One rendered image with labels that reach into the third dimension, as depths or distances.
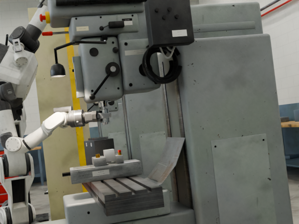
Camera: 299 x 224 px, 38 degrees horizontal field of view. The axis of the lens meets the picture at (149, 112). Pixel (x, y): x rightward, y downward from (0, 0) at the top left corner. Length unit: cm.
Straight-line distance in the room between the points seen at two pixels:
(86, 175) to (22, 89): 63
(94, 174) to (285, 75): 679
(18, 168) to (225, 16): 149
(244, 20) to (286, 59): 619
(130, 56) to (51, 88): 187
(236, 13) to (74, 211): 132
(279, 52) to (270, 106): 651
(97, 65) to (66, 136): 186
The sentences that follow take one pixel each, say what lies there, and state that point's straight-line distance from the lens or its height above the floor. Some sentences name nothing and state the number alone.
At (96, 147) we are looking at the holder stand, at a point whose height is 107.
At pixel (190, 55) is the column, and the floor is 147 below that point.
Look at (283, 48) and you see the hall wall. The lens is 868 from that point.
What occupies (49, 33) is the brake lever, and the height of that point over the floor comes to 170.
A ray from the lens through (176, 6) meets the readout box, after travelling 205.
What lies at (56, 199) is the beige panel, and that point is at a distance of 401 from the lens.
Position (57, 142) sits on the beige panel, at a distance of 397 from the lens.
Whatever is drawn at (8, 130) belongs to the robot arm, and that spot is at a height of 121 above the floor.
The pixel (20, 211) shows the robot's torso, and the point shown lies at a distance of 288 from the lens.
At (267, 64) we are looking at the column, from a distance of 233.
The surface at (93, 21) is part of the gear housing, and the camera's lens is 221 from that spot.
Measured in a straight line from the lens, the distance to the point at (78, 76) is 225.
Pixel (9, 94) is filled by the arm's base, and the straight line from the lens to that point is 239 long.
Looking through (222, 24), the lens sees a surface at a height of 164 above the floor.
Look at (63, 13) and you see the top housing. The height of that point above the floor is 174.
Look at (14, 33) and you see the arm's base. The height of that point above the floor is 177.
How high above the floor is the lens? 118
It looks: 1 degrees up
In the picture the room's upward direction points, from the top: 7 degrees counter-clockwise
